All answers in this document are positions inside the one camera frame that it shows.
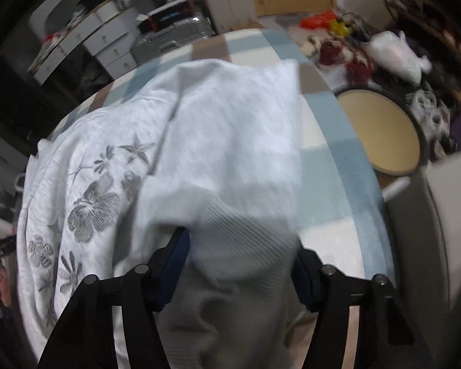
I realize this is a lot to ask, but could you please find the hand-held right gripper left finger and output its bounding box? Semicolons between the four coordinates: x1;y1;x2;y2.
36;227;191;369

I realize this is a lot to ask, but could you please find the black and red box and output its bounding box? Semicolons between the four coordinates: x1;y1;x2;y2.
137;0;195;34

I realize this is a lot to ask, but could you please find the white sneakers pair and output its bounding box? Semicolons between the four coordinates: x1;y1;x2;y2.
406;89;453;151

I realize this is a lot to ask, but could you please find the grey upholstered seat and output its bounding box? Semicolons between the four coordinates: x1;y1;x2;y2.
383;149;461;369

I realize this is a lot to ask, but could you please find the orange plastic bag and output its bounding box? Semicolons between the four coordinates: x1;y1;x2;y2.
299;11;337;32

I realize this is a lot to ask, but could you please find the round beige stool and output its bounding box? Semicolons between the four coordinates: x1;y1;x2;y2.
336;88;428;178

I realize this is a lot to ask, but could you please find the white desk with drawers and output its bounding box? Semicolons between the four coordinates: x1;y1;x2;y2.
28;0;138;86

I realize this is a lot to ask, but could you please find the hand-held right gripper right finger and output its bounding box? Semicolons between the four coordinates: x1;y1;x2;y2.
292;248;435;369

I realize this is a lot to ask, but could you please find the yellow toy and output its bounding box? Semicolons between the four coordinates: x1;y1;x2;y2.
328;18;355;38

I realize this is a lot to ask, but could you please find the silver suitcase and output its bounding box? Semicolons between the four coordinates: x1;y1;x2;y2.
130;17;215;61

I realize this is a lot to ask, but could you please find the checked blanket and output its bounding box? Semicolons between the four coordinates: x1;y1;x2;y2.
49;28;396;283

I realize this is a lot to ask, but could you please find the light grey floral sweatshirt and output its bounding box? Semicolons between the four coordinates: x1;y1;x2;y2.
16;58;324;369

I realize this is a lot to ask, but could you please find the bamboo shoe rack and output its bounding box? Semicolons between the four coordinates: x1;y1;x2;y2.
381;0;461;97

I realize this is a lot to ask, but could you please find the white plastic bag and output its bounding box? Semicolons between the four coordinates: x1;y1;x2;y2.
364;30;433;86

